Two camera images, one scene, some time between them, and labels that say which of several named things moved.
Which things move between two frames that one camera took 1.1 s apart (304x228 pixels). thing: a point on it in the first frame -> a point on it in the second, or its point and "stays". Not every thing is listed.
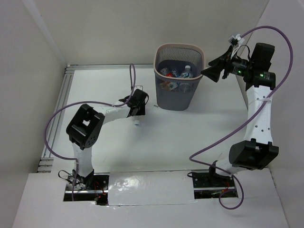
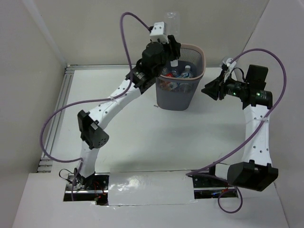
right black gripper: x=213 y=72 -> x=213 y=88
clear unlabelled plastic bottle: x=137 y=124 -> x=173 y=24
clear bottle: x=187 y=73 stays
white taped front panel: x=151 y=188 stays
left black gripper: x=132 y=111 -> x=175 y=47
